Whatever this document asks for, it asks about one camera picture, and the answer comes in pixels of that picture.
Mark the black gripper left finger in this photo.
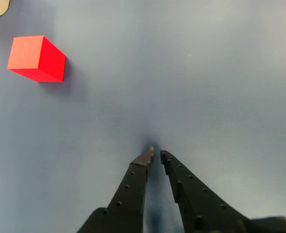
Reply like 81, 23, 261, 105
76, 146, 155, 233

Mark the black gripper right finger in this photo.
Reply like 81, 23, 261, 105
160, 150, 286, 233

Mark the blue-grey table mat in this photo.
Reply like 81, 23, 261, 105
0, 0, 286, 233

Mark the red cube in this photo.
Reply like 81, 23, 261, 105
7, 35, 67, 83

